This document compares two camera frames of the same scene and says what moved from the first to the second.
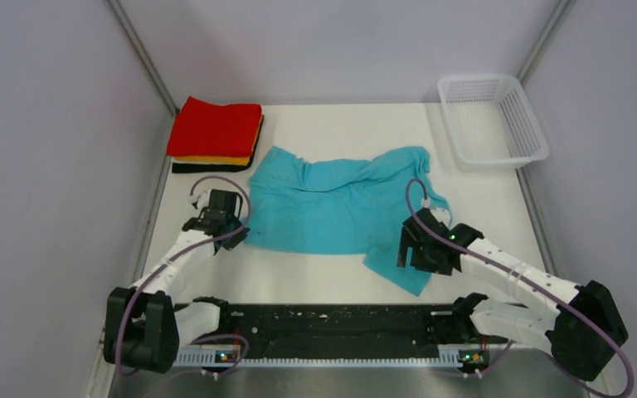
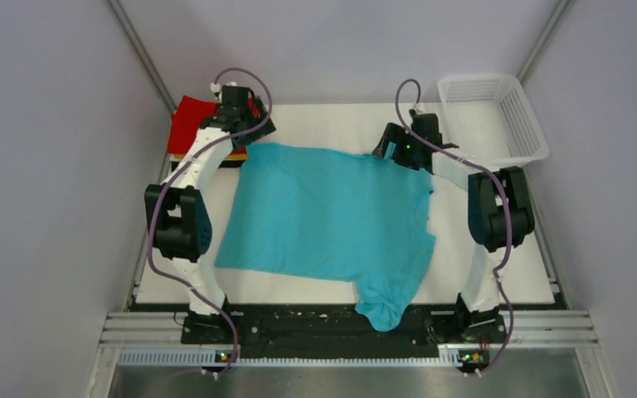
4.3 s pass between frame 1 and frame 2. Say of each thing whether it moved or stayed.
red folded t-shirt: stayed
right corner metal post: stayed
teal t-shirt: moved
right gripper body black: moved
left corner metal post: stayed
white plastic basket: stayed
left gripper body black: moved
